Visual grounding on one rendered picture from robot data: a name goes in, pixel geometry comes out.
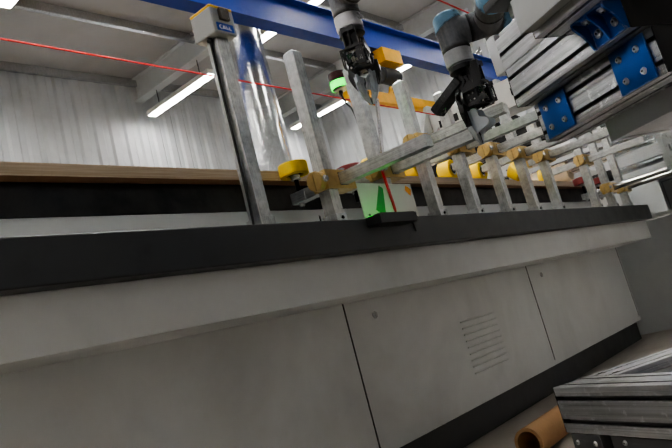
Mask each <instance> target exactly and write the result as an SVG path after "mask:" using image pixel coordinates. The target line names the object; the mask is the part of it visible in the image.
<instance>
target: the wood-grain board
mask: <svg viewBox="0 0 672 448"><path fill-rule="evenodd" d="M260 173H261V177H262V181H263V185H286V186H295V183H294V182H291V180H288V181H283V180H281V179H280V176H279V172H278V171H260ZM310 173H311V172H309V173H308V174H307V175H306V176H304V177H301V180H299V184H300V186H307V178H308V175H309V174H310ZM435 179H436V182H437V186H438V187H451V188H461V186H460V183H459V179H458V178H454V177H435ZM473 181H474V184H475V187H476V188H494V187H493V183H492V180H491V179H482V178H473ZM0 182H39V183H121V184H204V185H240V181H239V177H238V172H237V170H230V169H202V168H174V167H146V166H118V165H90V164H62V163H34V162H6V161H0ZM505 182H506V185H507V188H522V187H521V184H520V181H516V180H510V179H505ZM532 182H533V185H534V188H535V189H546V186H545V183H544V181H538V180H532ZM392 184H410V186H411V187H422V186H421V182H420V179H419V176H406V177H405V178H403V179H401V180H398V181H396V182H394V183H392ZM556 184H557V187H558V189H582V187H580V186H576V187H575V186H574V184H573V182H566V181H556Z"/></svg>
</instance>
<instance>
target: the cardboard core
mask: <svg viewBox="0 0 672 448"><path fill-rule="evenodd" d="M568 434H569V432H566V429H565V426H564V423H563V420H562V417H561V413H560V410H559V407H558V405H557V406H555V407H554V408H552V409H551V410H549V411H547V412H546V413H544V414H543V415H541V416H540V417H538V418H537V419H535V420H534V421H532V422H531V423H529V424H528V425H526V426H525V427H523V428H522V429H520V430H519V431H518V432H517V433H516V435H515V439H514V442H515V446H516V448H551V447H552V446H553V445H555V444H556V443H557V442H558V441H560V440H561V439H562V438H564V437H565V436H566V435H568Z"/></svg>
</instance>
